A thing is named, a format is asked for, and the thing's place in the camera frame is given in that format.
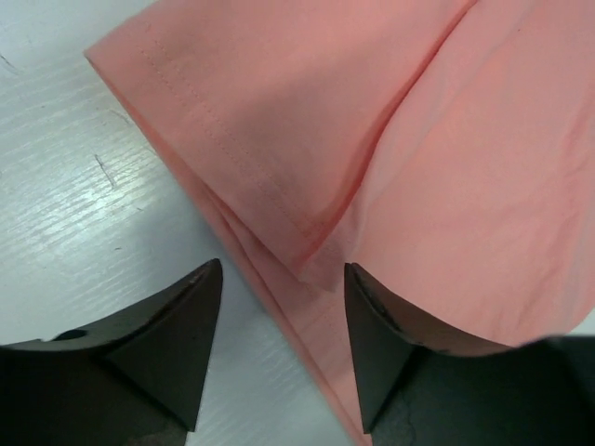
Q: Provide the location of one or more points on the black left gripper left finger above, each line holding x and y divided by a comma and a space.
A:
161, 346

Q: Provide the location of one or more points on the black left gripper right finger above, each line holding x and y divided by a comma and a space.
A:
386, 332

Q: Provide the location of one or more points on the pink t shirt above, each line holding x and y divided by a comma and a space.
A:
445, 146

